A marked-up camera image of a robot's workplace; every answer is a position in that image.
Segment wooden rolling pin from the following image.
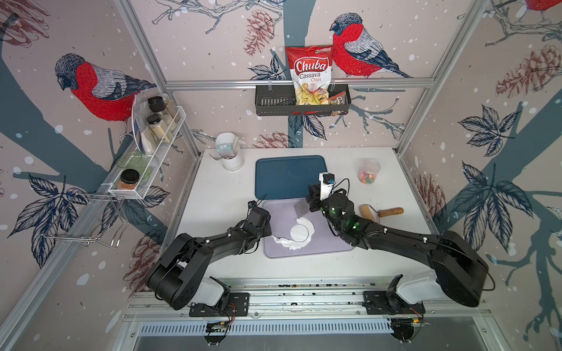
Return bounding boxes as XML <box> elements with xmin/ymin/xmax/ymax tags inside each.
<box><xmin>359</xmin><ymin>204</ymin><xmax>404</xmax><ymax>223</ymax></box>

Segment lilac silicone mat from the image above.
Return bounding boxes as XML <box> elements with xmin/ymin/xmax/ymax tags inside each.
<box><xmin>263</xmin><ymin>198</ymin><xmax>353</xmax><ymax>259</ymax></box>

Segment white dough lump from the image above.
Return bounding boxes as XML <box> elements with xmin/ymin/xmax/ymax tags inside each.
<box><xmin>272</xmin><ymin>217</ymin><xmax>316</xmax><ymax>251</ymax></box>

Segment round cut dough wrapper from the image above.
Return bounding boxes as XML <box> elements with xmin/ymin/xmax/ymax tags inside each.
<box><xmin>290</xmin><ymin>223</ymin><xmax>310</xmax><ymax>242</ymax></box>

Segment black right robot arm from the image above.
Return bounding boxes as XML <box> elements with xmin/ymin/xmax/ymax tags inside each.
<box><xmin>306</xmin><ymin>184</ymin><xmax>489</xmax><ymax>313</ymax></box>

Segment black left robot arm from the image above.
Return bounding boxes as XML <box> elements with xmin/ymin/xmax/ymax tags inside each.
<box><xmin>144</xmin><ymin>206</ymin><xmax>272</xmax><ymax>310</ymax></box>

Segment clear cup with candies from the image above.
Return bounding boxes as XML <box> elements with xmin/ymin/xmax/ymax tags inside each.
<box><xmin>357</xmin><ymin>159</ymin><xmax>381</xmax><ymax>184</ymax></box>

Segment teal plastic tray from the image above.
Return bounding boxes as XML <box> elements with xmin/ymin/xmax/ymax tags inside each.
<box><xmin>255</xmin><ymin>155</ymin><xmax>327</xmax><ymax>200</ymax></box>

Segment white utensil holder cup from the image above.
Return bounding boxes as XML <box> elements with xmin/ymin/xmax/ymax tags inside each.
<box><xmin>210</xmin><ymin>133</ymin><xmax>244</xmax><ymax>172</ymax></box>

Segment teal paper carton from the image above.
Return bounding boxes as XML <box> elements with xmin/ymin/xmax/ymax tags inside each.
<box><xmin>217</xmin><ymin>139</ymin><xmax>239</xmax><ymax>159</ymax></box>

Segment small dark snack packet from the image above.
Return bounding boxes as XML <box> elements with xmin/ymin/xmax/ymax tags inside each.
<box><xmin>329</xmin><ymin>91</ymin><xmax>348</xmax><ymax>105</ymax></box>

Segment short brown powder jar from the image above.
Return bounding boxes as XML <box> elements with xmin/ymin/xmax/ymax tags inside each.
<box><xmin>117</xmin><ymin>168</ymin><xmax>141</xmax><ymax>190</ymax></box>

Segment black lid spice jar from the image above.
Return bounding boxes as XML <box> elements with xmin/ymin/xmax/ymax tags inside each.
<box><xmin>146</xmin><ymin>114</ymin><xmax>172</xmax><ymax>143</ymax></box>
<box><xmin>148</xmin><ymin>96</ymin><xmax>177</xmax><ymax>131</ymax></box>

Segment red Chuba chips bag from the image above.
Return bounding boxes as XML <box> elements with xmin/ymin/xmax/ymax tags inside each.
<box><xmin>286</xmin><ymin>46</ymin><xmax>332</xmax><ymax>105</ymax></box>

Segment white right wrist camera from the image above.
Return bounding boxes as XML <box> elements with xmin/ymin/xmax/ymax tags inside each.
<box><xmin>319</xmin><ymin>172</ymin><xmax>335</xmax><ymax>201</ymax></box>

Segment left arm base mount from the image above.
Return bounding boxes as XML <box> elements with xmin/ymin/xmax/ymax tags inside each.
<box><xmin>189</xmin><ymin>277</ymin><xmax>250</xmax><ymax>346</ymax></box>

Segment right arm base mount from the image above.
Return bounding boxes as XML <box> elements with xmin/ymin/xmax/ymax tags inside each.
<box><xmin>362</xmin><ymin>275</ymin><xmax>430</xmax><ymax>343</ymax></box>

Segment black wire wall basket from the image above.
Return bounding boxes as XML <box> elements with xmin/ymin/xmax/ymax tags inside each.
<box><xmin>255</xmin><ymin>84</ymin><xmax>351</xmax><ymax>116</ymax></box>

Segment clear acrylic wall shelf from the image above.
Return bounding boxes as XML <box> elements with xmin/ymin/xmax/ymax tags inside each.
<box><xmin>109</xmin><ymin>89</ymin><xmax>186</xmax><ymax>200</ymax></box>

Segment wire wall rack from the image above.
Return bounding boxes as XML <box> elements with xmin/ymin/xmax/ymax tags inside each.
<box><xmin>40</xmin><ymin>194</ymin><xmax>130</xmax><ymax>249</ymax></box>

